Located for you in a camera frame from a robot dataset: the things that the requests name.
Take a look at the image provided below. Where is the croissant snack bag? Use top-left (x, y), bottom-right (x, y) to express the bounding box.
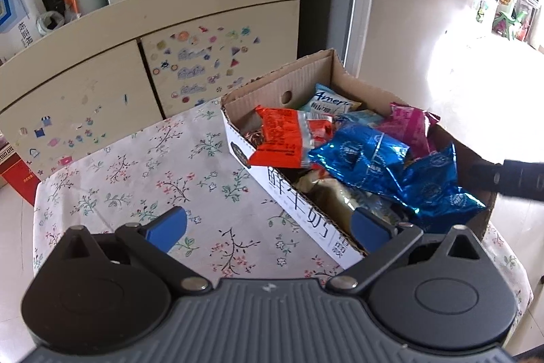
top-left (295, 168), bottom-right (384, 232)

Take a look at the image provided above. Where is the blue foil snack bag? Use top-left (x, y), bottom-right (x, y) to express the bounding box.
top-left (308, 122), bottom-right (409, 198)

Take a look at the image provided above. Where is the pink snack bag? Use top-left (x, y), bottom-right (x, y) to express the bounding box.
top-left (376, 102), bottom-right (441, 159)

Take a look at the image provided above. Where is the orange red snack bag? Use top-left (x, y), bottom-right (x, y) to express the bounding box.
top-left (249, 106), bottom-right (335, 169)

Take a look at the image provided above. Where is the floral tablecloth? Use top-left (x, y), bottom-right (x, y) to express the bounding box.
top-left (32, 98), bottom-right (535, 321)

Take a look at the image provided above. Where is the light blue American snack bag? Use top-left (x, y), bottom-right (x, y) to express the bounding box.
top-left (301, 84), bottom-right (361, 115)

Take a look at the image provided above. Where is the red gift box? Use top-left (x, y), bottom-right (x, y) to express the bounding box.
top-left (0, 135), bottom-right (40, 205)

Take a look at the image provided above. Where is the beige wooden cabinet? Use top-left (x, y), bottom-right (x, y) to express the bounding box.
top-left (1, 0), bottom-right (301, 179)

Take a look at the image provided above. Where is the white blue medicine box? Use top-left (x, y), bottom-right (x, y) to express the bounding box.
top-left (0, 0), bottom-right (46, 64)

